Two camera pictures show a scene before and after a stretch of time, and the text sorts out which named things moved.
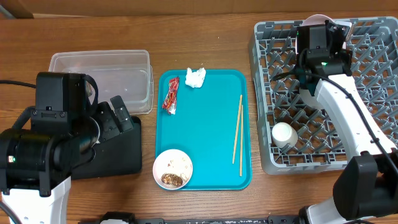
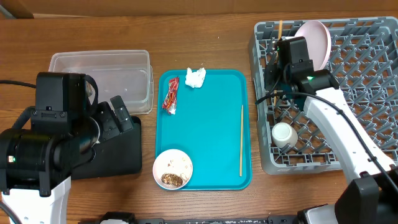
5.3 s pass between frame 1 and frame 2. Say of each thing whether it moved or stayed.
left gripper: stayed
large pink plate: moved
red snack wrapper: stayed
